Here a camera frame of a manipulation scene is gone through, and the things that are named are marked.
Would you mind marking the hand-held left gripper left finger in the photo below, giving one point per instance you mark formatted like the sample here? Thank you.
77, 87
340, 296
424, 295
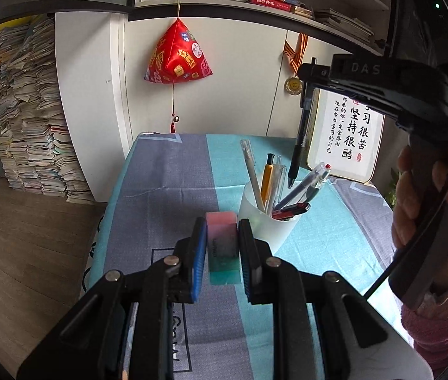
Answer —
200, 263

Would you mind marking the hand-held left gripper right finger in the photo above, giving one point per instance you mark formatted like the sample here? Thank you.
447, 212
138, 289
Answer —
245, 263

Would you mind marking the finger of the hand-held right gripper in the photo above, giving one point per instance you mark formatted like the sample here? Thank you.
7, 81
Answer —
317, 73

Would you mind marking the pink and teal eraser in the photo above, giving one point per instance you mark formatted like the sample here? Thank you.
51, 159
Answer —
222, 241

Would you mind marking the translucent plastic cup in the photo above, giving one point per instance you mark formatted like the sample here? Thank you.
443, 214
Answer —
259, 233

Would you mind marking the red pen with black clip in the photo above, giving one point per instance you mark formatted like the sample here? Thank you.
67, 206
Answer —
291, 209

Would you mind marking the orange pen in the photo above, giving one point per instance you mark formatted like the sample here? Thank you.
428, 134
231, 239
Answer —
267, 180

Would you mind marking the clear gel pen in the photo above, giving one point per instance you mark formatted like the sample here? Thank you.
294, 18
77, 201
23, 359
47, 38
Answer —
281, 180

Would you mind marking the pens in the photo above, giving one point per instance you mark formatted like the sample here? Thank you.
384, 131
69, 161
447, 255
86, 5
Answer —
301, 190

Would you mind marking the white slim pen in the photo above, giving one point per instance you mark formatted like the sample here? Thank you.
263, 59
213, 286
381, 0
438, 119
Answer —
249, 168

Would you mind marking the red gel pen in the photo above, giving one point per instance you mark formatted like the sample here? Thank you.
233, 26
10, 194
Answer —
321, 180

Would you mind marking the person's right forearm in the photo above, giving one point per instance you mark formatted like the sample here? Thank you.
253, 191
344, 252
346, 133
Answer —
437, 336

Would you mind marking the person's right hand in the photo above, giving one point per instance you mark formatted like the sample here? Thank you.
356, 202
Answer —
404, 206

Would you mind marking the medal with striped ribbon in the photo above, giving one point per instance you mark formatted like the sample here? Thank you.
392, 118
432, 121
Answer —
293, 85

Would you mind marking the wide stack of grey books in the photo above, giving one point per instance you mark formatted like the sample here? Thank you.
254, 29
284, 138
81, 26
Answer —
344, 25

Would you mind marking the small stack of books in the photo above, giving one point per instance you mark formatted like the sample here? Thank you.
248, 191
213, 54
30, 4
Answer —
301, 8

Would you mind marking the framed calligraphy sign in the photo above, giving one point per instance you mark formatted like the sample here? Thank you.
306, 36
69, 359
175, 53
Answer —
346, 142

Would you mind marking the white bookshelf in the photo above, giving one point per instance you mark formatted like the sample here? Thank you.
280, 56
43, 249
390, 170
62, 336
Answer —
247, 8

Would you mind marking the green leafy plant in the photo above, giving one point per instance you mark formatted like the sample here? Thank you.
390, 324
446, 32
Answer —
392, 190

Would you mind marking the red pyramid hanging ornament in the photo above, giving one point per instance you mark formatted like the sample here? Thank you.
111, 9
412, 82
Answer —
178, 55

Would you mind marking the tall pile of worn books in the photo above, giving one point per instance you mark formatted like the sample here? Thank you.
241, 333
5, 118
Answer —
30, 118

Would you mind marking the yellow cloth item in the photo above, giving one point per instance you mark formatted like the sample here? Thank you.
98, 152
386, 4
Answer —
6, 25

